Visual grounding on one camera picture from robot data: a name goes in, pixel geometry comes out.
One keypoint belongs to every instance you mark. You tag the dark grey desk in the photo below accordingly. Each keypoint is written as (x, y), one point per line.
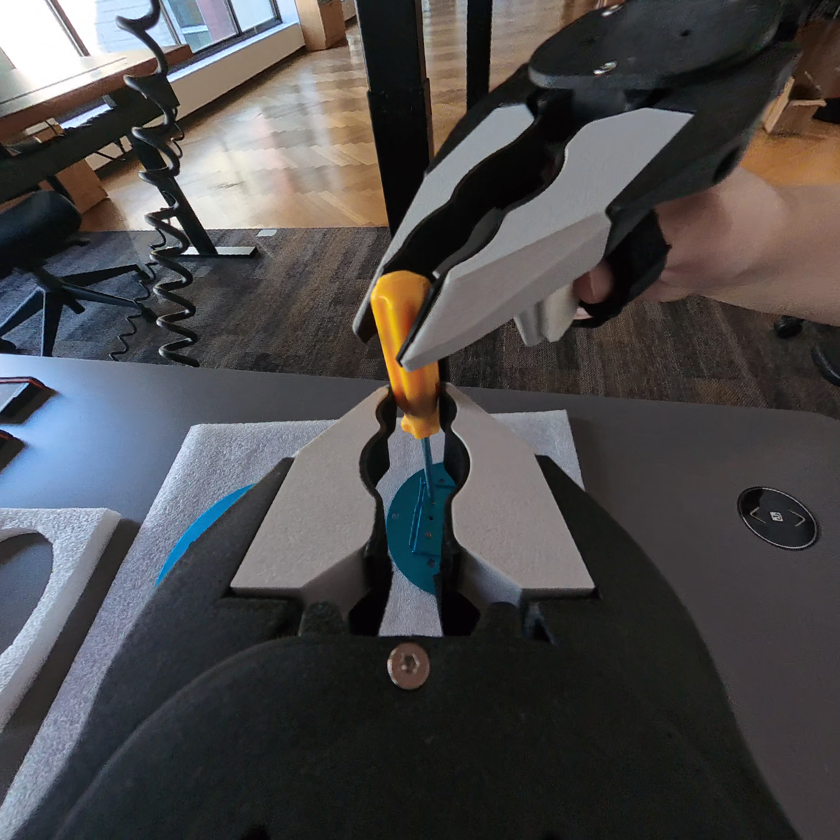
(689, 459)

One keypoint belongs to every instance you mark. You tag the white foam frame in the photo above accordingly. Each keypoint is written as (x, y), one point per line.
(85, 544)

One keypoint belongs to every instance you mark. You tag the teal disc with rectangular hole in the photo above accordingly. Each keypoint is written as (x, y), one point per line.
(203, 531)

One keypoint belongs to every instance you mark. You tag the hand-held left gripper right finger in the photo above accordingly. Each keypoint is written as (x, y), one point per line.
(518, 518)

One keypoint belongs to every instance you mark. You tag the person's right hand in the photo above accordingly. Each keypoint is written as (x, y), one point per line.
(754, 249)

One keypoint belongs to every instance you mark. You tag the black box with red mark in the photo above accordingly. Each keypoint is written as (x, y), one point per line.
(23, 400)

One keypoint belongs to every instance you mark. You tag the cardboard box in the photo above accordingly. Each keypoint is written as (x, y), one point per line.
(321, 26)
(807, 98)
(85, 187)

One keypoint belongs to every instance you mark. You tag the blue metal bracket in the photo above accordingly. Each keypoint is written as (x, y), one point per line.
(420, 525)

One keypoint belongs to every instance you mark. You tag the black desk column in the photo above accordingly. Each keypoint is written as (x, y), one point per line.
(479, 52)
(394, 131)

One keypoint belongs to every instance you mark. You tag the small blue round plate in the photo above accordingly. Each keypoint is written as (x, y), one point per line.
(400, 551)

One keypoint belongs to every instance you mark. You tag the white foam sheet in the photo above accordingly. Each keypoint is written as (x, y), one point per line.
(229, 446)

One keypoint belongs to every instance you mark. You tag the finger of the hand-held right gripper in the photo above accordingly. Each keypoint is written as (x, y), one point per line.
(558, 249)
(459, 157)

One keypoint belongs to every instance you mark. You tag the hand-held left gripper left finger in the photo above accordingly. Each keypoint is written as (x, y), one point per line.
(308, 518)

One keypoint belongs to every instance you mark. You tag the round desk control panel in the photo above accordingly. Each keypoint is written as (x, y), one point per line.
(778, 517)

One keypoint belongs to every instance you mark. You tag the black box with grey label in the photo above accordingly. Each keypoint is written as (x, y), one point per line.
(8, 449)

